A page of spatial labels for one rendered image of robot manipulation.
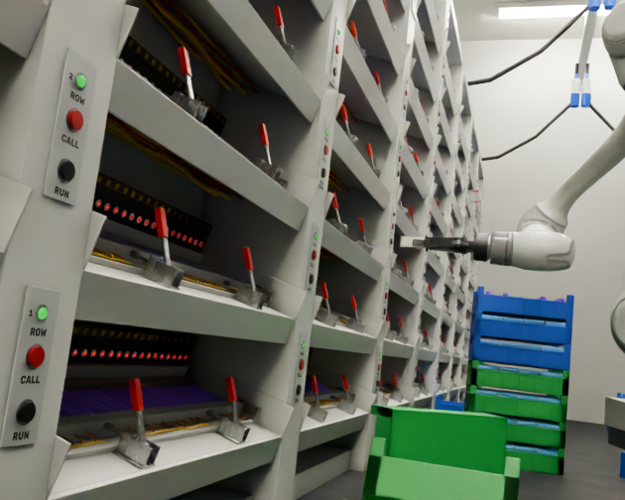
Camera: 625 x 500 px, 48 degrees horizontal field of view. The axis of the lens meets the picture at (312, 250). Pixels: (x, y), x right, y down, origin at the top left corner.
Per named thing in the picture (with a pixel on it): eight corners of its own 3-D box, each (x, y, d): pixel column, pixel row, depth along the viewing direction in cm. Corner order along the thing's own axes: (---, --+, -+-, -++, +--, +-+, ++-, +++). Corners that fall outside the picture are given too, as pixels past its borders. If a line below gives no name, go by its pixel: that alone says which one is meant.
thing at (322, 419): (363, 429, 181) (383, 379, 181) (290, 455, 123) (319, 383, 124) (295, 396, 187) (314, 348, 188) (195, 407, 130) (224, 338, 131)
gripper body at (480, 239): (487, 259, 179) (450, 256, 182) (488, 264, 187) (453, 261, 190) (489, 230, 180) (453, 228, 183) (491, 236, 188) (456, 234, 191)
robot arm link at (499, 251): (510, 268, 186) (487, 267, 188) (513, 235, 187) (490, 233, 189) (510, 263, 177) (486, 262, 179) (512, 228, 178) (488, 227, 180)
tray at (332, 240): (378, 281, 186) (391, 248, 186) (314, 241, 129) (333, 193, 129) (312, 255, 192) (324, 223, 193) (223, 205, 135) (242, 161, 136)
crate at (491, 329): (558, 346, 239) (560, 322, 240) (571, 345, 219) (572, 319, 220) (469, 336, 244) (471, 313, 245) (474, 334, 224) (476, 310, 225)
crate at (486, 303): (560, 322, 240) (561, 300, 241) (572, 319, 220) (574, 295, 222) (471, 313, 245) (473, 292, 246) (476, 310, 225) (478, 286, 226)
